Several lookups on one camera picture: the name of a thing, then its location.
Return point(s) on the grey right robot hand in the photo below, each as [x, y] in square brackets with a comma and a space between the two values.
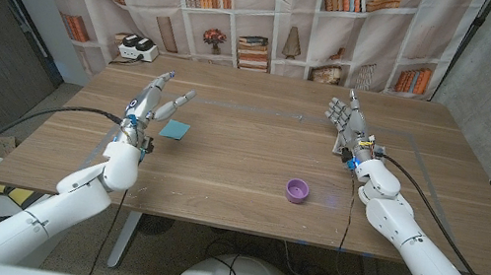
[355, 126]

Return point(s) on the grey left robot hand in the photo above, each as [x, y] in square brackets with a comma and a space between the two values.
[140, 110]

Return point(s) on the blue sticky note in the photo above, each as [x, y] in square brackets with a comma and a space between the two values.
[175, 130]

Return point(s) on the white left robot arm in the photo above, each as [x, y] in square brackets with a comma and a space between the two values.
[64, 207]

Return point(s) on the purple plastic cup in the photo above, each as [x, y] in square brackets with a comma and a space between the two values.
[297, 192]

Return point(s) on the silver printed snack packet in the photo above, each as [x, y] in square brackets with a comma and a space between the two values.
[338, 145]

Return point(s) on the white power strip black plugs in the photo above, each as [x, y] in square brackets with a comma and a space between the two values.
[137, 52]

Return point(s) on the black round floor object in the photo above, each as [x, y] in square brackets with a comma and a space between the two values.
[155, 225]

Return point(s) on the white table leg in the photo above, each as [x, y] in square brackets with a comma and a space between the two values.
[125, 237]

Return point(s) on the printed bookshelf backdrop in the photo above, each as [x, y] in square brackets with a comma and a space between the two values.
[296, 11]

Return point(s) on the black backdrop stand pole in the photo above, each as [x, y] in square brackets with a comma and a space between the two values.
[466, 42]

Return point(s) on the yellow black flat object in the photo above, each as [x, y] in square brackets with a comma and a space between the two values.
[16, 195]

